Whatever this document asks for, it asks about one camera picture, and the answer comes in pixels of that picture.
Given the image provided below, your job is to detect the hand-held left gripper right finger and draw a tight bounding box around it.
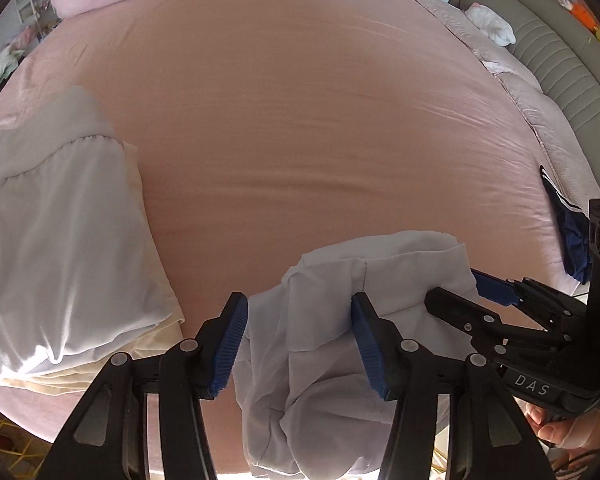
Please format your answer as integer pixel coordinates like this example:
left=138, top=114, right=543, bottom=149
left=351, top=291, right=551, bottom=480

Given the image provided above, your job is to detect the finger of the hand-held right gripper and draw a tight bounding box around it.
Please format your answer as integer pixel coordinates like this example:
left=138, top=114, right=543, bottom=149
left=471, top=269, right=587, bottom=332
left=424, top=286, right=502, bottom=347

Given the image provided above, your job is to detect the crumpled clothes pile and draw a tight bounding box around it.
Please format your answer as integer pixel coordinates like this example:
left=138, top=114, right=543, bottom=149
left=0, top=42, right=27, bottom=103

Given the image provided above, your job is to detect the white plush toy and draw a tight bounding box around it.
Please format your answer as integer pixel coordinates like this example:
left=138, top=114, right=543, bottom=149
left=465, top=3, right=518, bottom=46

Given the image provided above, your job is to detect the navy garment with white stripes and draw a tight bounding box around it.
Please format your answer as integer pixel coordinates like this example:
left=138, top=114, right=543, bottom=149
left=538, top=164, right=597, bottom=284

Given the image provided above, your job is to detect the small orange plush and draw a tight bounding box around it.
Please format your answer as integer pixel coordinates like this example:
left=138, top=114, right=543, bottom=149
left=569, top=0, right=599, bottom=27

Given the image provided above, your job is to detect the cream folded cloth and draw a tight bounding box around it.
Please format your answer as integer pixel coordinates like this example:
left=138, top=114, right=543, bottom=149
left=0, top=141, right=187, bottom=397

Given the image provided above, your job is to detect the grey padded headboard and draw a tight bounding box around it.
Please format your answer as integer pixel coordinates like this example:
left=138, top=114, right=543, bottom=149
left=452, top=0, right=600, bottom=196

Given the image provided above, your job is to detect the white shirt with navy trim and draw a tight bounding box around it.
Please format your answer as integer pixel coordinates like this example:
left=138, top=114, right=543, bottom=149
left=234, top=230, right=482, bottom=480

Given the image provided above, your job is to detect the white toy rack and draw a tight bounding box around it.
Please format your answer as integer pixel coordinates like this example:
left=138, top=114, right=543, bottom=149
left=14, top=0, right=48, bottom=28

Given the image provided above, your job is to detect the pink sheet bed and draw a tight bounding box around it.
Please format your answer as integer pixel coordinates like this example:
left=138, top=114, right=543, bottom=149
left=0, top=0, right=600, bottom=478

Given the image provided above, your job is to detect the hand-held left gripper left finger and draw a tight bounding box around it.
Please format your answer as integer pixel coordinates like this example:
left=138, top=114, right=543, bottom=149
left=55, top=291, right=249, bottom=480

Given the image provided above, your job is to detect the person's right hand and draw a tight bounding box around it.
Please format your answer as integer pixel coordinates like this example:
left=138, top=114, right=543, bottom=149
left=524, top=399, right=600, bottom=450

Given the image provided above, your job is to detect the white folded garment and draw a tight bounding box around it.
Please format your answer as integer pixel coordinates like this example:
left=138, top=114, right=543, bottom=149
left=0, top=85, right=177, bottom=377

